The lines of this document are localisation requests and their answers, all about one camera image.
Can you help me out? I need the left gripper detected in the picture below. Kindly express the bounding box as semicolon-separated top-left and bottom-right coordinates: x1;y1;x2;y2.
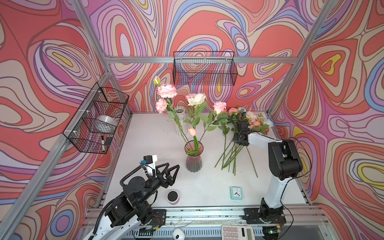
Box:
134;163;179;208

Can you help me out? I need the pink grey glass vase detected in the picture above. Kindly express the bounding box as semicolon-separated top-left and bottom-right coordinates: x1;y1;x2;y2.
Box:
185;142;204;173

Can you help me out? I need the light pink rose stem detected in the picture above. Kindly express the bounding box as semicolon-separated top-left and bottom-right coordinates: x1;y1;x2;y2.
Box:
200;102;230;141

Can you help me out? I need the peach tulip bud stem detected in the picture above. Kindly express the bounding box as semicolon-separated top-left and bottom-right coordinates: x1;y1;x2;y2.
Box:
185;128;199;156

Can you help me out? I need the cream white rose stem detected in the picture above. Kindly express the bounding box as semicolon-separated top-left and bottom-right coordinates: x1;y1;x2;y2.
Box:
185;93;207;130

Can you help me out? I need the pink carnation spray stem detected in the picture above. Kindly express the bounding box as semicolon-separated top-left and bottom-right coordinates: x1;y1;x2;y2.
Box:
153;76;188;143

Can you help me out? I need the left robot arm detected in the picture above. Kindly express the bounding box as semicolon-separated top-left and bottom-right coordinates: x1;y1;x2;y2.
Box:
83;163;180;240

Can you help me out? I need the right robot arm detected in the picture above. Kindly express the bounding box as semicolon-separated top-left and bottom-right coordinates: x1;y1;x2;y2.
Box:
233;121;303;224

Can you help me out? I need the bunch of artificial flowers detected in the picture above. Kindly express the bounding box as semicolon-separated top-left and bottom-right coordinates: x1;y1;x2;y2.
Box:
217;107;272;175

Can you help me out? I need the white ribbed ceramic vase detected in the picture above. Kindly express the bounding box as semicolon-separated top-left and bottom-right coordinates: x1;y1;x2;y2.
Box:
176;106;189;137

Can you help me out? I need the white round device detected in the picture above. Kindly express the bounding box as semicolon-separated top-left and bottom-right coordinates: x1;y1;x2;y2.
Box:
172;228;186;240

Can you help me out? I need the mint green small clock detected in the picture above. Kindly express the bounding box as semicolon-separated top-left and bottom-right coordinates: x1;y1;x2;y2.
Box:
230;187;243;201

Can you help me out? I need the white pink calculator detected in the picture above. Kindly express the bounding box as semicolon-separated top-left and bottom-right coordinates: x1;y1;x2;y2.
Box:
221;225;255;240

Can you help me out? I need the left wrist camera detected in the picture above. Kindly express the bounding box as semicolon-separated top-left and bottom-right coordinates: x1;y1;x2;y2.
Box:
142;155;158;179

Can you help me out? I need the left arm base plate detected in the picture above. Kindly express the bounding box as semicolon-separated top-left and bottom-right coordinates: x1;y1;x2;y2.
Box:
138;209;167;228

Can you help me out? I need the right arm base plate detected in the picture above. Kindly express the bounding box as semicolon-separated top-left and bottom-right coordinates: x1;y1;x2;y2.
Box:
242;208;287;225

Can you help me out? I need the black wire basket back wall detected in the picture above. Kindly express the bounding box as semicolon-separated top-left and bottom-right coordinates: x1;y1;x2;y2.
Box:
173;50;238;86

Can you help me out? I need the black wire basket wall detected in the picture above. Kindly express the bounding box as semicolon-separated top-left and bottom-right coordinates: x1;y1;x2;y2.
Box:
173;50;238;86
63;83;129;154

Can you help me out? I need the black wire basket left wall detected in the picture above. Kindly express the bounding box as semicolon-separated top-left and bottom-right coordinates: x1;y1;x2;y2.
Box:
63;83;129;154

